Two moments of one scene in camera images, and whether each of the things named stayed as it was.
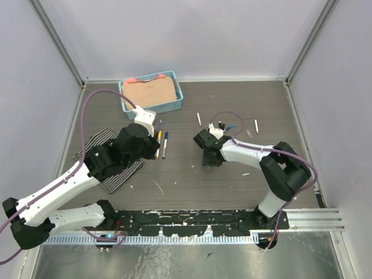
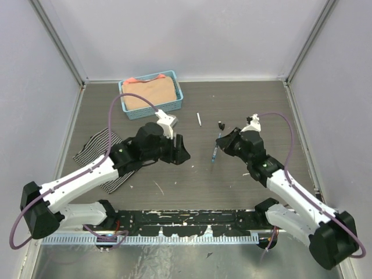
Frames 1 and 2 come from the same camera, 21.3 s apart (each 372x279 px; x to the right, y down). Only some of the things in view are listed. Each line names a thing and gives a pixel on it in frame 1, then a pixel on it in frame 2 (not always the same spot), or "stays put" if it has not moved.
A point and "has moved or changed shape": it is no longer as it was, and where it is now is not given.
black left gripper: x=154 y=146 -> x=179 y=154
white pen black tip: x=199 y=118 stays put
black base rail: x=194 y=223 stays put
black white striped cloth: x=112 y=183 stays put
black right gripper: x=208 y=162 -> x=226 y=142
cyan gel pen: x=231 y=127 has moved or changed shape
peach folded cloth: x=142 y=92 stays put
